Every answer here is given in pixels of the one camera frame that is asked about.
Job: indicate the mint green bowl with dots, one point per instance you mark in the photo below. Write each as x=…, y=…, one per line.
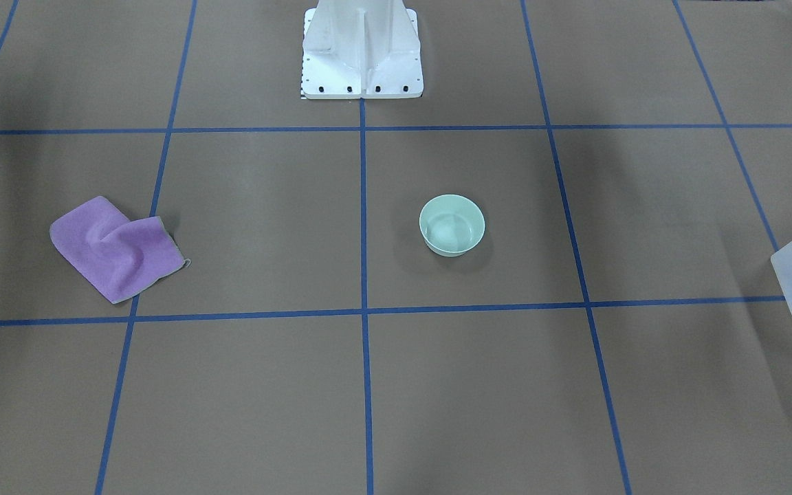
x=451, y=225

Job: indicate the purple microfibre cloth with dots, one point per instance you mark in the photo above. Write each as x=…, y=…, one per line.
x=117, y=256

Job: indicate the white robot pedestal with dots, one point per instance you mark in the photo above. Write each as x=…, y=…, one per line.
x=361, y=49

